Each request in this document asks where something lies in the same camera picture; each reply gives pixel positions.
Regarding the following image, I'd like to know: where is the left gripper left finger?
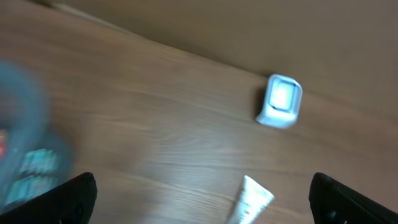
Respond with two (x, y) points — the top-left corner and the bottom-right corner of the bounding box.
(1, 172), (98, 224)

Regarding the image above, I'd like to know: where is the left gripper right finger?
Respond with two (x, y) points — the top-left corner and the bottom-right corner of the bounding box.
(308, 172), (397, 224)

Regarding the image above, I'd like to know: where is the teal wet wipes pack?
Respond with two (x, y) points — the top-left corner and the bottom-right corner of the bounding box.
(5, 148), (59, 206)

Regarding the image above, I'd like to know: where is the white cream tube gold cap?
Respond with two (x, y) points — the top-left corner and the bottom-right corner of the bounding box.
(225, 175), (275, 224)

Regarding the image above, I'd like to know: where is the grey plastic basket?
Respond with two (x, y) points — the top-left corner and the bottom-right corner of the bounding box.
(1, 62), (72, 213)

